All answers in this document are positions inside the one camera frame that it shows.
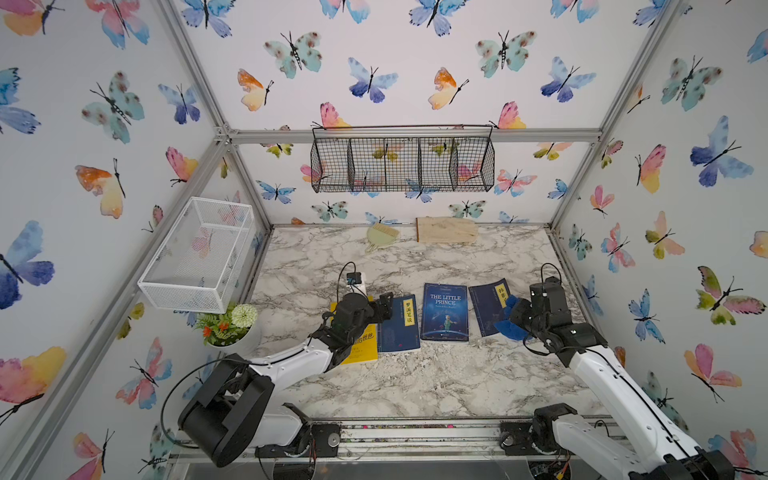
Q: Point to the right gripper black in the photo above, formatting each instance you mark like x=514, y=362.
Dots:
x=520, y=308

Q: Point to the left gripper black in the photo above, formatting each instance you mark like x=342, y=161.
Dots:
x=385, y=308

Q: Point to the blue Little Prince book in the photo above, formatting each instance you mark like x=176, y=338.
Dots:
x=445, y=313

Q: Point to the blue microfiber cloth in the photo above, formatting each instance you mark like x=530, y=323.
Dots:
x=505, y=326

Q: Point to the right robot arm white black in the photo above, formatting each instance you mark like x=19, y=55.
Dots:
x=657, y=449

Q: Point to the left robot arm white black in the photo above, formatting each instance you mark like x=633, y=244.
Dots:
x=234, y=409

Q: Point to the dark blue yellow-label book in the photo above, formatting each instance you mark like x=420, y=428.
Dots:
x=401, y=332

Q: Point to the yellow cover book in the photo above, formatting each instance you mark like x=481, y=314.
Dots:
x=362, y=349

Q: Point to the navy yellow-label book right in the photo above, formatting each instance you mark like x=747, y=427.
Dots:
x=489, y=302

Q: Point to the potted flowers white pot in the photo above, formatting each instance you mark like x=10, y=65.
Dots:
x=236, y=331

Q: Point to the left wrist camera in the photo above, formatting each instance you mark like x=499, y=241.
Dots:
x=354, y=278

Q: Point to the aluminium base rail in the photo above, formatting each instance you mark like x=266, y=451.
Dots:
x=410, y=439

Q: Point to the black wire wall basket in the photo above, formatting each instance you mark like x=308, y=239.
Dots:
x=402, y=159

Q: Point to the white mesh wall basket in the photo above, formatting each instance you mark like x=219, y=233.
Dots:
x=199, y=261

